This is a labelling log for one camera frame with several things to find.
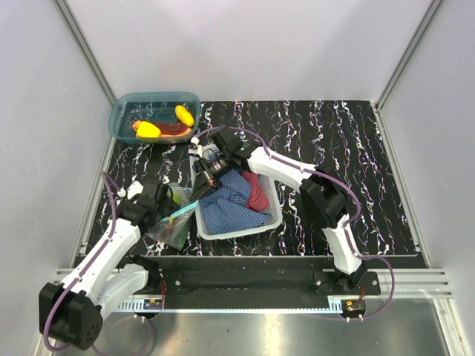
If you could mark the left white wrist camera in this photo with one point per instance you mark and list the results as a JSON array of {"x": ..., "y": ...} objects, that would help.
[{"x": 134, "y": 189}]

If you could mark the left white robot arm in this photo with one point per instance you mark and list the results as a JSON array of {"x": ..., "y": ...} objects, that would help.
[{"x": 73, "y": 311}]

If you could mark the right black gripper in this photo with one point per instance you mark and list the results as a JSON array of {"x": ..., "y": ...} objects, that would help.
[{"x": 204, "y": 182}]

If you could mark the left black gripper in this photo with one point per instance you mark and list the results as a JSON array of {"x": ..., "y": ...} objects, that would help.
[{"x": 168, "y": 207}]

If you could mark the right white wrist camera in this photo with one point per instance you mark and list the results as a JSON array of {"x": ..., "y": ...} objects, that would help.
[{"x": 195, "y": 148}]

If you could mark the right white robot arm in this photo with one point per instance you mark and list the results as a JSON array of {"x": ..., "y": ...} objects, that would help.
[{"x": 325, "y": 199}]

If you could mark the red cloth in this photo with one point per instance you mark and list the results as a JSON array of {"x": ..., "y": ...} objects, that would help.
[{"x": 257, "y": 200}]

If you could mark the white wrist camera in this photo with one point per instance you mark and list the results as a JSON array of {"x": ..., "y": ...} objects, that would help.
[
  {"x": 134, "y": 189},
  {"x": 195, "y": 148}
]

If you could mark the blue transparent plastic tub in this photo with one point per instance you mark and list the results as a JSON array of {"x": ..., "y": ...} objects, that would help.
[{"x": 155, "y": 107}]

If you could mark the blue checkered shirt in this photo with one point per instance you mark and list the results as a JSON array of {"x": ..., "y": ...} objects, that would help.
[{"x": 224, "y": 211}]

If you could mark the fake yellow banana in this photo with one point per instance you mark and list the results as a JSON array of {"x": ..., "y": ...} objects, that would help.
[{"x": 184, "y": 116}]

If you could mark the fake yellow lemon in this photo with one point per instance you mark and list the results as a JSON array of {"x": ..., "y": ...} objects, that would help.
[{"x": 146, "y": 130}]

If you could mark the fake carrot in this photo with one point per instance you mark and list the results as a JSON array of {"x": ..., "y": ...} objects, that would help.
[{"x": 171, "y": 129}]

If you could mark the fake green cucumber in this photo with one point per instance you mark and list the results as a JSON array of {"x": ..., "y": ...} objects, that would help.
[{"x": 181, "y": 238}]

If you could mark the white plastic basket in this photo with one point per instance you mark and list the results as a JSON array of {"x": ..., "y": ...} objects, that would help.
[{"x": 267, "y": 185}]

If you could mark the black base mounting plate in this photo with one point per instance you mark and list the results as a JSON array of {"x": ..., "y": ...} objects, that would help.
[{"x": 246, "y": 300}]

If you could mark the clear zip top bag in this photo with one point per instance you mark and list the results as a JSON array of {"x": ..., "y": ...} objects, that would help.
[{"x": 181, "y": 218}]

